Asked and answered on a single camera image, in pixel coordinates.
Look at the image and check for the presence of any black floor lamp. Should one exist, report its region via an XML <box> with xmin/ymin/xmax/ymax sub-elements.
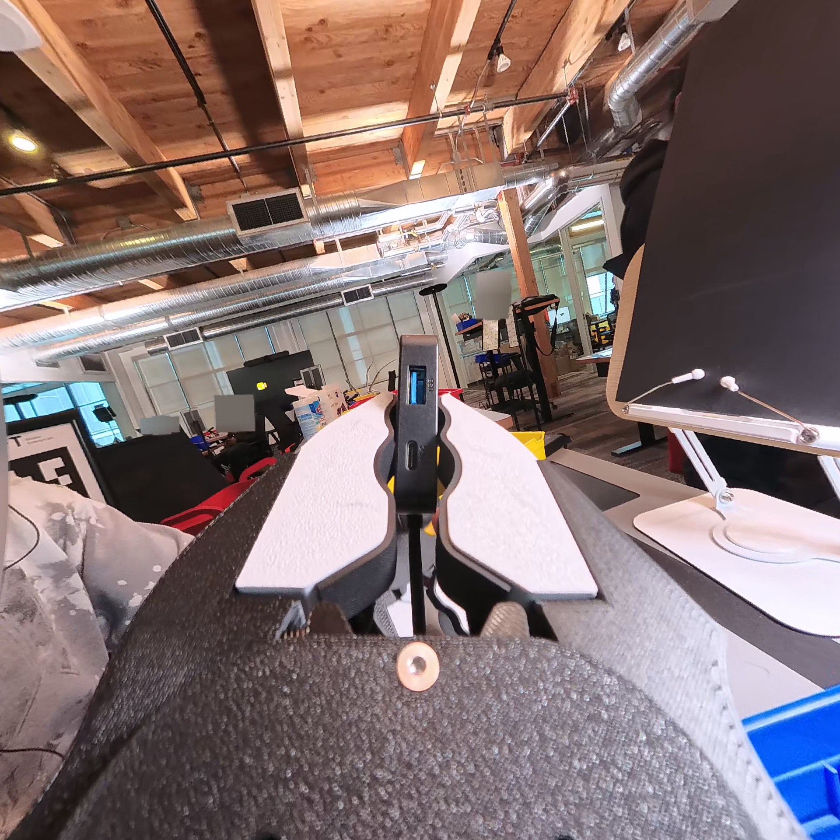
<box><xmin>419</xmin><ymin>283</ymin><xmax>463</xmax><ymax>391</ymax></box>

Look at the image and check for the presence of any white metal stand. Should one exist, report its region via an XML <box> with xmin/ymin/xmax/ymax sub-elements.
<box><xmin>633</xmin><ymin>427</ymin><xmax>840</xmax><ymax>637</ymax></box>

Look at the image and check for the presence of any thin white tipped wire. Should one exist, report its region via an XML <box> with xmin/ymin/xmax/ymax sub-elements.
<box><xmin>623</xmin><ymin>369</ymin><xmax>706</xmax><ymax>404</ymax></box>
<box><xmin>718</xmin><ymin>375</ymin><xmax>818</xmax><ymax>442</ymax></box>

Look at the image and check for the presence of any blue storage bin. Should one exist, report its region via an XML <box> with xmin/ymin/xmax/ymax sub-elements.
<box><xmin>742</xmin><ymin>686</ymin><xmax>840</xmax><ymax>840</ymax></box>

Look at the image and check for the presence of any wooden table with black legs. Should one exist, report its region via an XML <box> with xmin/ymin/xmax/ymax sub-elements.
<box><xmin>574</xmin><ymin>348</ymin><xmax>664</xmax><ymax>457</ymax></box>

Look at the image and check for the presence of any black folding board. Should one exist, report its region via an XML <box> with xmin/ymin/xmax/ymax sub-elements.
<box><xmin>92</xmin><ymin>433</ymin><xmax>227</xmax><ymax>522</ymax></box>

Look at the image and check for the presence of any black board with wooden edge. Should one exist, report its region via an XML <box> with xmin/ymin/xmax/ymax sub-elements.
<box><xmin>607</xmin><ymin>0</ymin><xmax>840</xmax><ymax>457</ymax></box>

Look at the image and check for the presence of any slim silver ventilation duct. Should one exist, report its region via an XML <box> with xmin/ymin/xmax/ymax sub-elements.
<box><xmin>33</xmin><ymin>272</ymin><xmax>437</xmax><ymax>362</ymax></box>

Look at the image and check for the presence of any wooden post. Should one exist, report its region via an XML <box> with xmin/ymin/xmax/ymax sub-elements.
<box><xmin>497</xmin><ymin>189</ymin><xmax>562</xmax><ymax>398</ymax></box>

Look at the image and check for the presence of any black office chair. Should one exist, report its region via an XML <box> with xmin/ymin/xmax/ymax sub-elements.
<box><xmin>476</xmin><ymin>351</ymin><xmax>542</xmax><ymax>427</ymax></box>

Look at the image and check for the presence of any large silver ventilation duct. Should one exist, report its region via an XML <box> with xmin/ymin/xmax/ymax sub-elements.
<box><xmin>0</xmin><ymin>190</ymin><xmax>395</xmax><ymax>312</ymax></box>

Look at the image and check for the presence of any black lavalier microphone cable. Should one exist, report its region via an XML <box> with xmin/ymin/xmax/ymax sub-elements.
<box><xmin>0</xmin><ymin>504</ymin><xmax>67</xmax><ymax>762</ymax></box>

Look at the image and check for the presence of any large black monitor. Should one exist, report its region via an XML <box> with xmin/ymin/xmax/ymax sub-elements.
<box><xmin>226</xmin><ymin>350</ymin><xmax>317</xmax><ymax>401</ymax></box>

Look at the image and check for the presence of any black hub cable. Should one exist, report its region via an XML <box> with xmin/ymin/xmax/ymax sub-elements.
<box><xmin>407</xmin><ymin>514</ymin><xmax>468</xmax><ymax>636</ymax></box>

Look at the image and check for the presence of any black usb hub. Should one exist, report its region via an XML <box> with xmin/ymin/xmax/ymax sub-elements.
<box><xmin>392</xmin><ymin>335</ymin><xmax>441</xmax><ymax>516</ymax></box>

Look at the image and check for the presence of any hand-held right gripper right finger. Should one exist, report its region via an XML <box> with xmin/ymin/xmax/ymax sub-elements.
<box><xmin>434</xmin><ymin>392</ymin><xmax>600</xmax><ymax>614</ymax></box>

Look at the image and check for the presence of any red tote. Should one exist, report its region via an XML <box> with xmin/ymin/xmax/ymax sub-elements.
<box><xmin>161</xmin><ymin>456</ymin><xmax>280</xmax><ymax>536</ymax></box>

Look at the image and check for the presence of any black lectern stand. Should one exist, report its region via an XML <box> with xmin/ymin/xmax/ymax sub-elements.
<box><xmin>512</xmin><ymin>295</ymin><xmax>562</xmax><ymax>421</ymax></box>

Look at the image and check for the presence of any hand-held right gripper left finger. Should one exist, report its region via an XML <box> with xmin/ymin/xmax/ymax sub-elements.
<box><xmin>235</xmin><ymin>392</ymin><xmax>399</xmax><ymax>618</ymax></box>

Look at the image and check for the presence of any framed tag sign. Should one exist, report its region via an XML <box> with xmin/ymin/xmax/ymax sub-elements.
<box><xmin>7</xmin><ymin>410</ymin><xmax>109</xmax><ymax>505</ymax></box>

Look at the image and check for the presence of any wipes canister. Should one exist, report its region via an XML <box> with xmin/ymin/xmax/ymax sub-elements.
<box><xmin>292</xmin><ymin>394</ymin><xmax>326</xmax><ymax>441</ymax></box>

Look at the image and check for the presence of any yellow divided storage bin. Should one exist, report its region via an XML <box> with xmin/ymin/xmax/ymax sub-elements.
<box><xmin>386</xmin><ymin>430</ymin><xmax>547</xmax><ymax>536</ymax></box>

